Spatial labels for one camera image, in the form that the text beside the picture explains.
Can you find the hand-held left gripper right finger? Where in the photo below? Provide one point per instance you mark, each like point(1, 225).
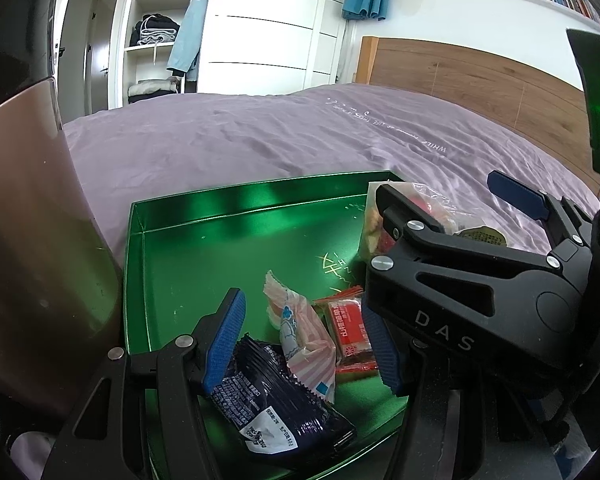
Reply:
point(382, 350)

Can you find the wooden headboard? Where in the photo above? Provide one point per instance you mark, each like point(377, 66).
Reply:
point(455, 75)

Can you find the white wardrobe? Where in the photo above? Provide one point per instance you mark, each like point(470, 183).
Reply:
point(265, 35)

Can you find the white door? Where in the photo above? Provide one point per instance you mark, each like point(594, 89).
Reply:
point(72, 85)

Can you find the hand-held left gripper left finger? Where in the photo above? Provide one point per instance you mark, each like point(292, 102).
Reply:
point(227, 340)

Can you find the small gold packet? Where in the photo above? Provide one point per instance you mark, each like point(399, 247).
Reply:
point(480, 236)

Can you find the red snack packet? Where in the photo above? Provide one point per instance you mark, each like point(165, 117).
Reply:
point(347, 325)

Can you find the dark blue snack packet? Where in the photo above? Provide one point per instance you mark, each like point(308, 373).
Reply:
point(280, 410)

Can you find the green metal tray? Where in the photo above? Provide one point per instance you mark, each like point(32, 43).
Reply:
point(205, 260)

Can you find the purple bed blanket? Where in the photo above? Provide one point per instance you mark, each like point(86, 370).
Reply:
point(280, 135)

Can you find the clear packet of colourful snacks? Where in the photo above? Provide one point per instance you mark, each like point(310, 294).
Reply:
point(437, 207)

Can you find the pink striped snack packet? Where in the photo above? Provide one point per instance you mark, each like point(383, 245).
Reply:
point(305, 350)

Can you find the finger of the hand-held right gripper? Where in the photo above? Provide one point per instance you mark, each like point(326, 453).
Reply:
point(395, 210)
point(520, 195)

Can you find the light blue hanging jacket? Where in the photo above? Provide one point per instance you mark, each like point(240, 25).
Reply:
point(190, 25)

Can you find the white folded clothes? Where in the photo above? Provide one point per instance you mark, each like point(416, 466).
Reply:
point(152, 91)

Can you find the dark and grey hoodie pile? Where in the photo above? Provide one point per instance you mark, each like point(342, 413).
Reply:
point(155, 30)

